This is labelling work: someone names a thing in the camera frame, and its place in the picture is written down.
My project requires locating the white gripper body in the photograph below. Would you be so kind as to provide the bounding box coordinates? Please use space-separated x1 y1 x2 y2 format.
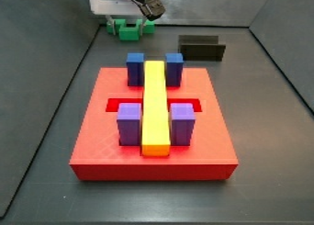
88 0 162 17

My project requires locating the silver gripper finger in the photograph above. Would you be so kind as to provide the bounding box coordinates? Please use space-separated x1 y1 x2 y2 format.
105 15 115 34
139 17 146 36

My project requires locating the green zigzag block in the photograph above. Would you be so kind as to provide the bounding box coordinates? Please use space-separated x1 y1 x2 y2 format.
113 19 156 41

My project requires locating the red base board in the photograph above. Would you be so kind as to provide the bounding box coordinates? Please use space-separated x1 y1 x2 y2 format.
69 68 238 181

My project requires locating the yellow long bar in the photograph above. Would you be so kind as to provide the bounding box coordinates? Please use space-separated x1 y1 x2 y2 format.
142 61 171 156

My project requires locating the blue left rear post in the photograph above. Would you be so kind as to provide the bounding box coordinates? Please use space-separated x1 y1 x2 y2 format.
127 53 144 86

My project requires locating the blue post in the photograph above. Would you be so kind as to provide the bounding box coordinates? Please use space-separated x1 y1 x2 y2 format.
127 53 144 86
166 53 184 87

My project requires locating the blue right rear post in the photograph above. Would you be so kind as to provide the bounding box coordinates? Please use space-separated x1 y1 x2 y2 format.
166 53 184 87

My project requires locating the black fixture bracket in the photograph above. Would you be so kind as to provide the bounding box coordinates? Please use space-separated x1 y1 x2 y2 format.
178 35 226 62

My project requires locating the purple left front post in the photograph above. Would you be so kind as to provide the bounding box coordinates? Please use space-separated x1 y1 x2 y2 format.
116 103 142 146

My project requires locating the purple post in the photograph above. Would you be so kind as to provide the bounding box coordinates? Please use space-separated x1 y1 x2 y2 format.
116 103 142 146
171 103 195 146

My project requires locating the purple right front post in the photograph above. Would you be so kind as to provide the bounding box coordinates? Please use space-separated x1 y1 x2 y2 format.
171 103 195 146

